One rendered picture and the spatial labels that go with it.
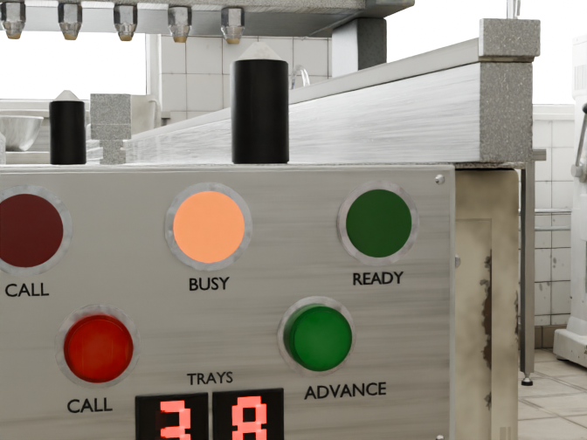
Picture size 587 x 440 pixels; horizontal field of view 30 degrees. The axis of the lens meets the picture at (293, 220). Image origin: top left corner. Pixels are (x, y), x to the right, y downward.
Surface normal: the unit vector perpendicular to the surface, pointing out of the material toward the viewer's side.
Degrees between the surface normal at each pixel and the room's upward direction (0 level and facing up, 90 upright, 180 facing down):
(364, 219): 90
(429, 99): 90
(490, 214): 90
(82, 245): 90
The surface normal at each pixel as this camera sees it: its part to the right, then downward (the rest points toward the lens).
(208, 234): 0.23, 0.05
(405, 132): -0.97, 0.02
